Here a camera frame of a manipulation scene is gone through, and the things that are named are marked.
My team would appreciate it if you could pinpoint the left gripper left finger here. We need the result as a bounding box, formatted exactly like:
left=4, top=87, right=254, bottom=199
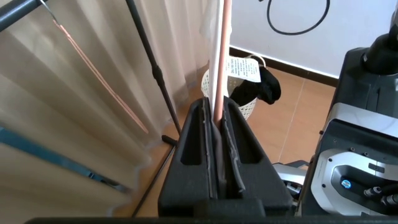
left=157, top=96, right=226, bottom=218

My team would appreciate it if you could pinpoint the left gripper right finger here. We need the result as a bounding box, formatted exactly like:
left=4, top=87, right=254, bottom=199
left=221, top=96, right=295, bottom=218

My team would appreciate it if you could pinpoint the white printed t-shirt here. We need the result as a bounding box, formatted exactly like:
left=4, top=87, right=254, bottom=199
left=198, top=0, right=262, bottom=108

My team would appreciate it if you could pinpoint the pink clothes hanger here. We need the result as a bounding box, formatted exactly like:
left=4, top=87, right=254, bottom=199
left=212, top=0, right=233, bottom=124
left=39, top=0, right=150, bottom=135

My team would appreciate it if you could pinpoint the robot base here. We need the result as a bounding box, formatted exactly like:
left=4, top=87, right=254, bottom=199
left=272, top=6, right=398, bottom=217

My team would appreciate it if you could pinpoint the white laundry basket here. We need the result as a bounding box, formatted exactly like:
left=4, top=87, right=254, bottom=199
left=200, top=54, right=267, bottom=121

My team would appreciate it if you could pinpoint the black clothes rack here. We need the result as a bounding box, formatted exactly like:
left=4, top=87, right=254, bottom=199
left=0, top=0, right=183, bottom=218

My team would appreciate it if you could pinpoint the black garment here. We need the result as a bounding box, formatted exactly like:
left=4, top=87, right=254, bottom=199
left=229, top=66, right=282, bottom=107

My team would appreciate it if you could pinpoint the beige curtain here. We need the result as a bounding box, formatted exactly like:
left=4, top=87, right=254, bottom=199
left=0, top=142, right=138, bottom=224
left=0, top=0, right=216, bottom=187

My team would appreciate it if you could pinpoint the window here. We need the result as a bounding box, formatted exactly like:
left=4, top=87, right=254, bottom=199
left=0, top=126, right=132, bottom=194

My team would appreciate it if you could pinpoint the black cable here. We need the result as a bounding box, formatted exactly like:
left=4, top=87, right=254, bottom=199
left=258, top=0, right=331, bottom=36

